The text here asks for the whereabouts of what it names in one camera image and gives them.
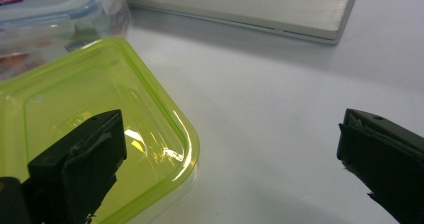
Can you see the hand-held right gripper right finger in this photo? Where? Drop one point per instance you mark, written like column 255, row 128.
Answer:
column 383, row 157

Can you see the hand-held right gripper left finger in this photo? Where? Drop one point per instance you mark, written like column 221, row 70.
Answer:
column 83, row 157

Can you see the green lidded plastic container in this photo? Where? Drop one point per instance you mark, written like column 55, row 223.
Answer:
column 100, row 84

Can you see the clear container with blue-rimmed lid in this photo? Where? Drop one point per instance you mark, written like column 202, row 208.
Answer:
column 50, row 17

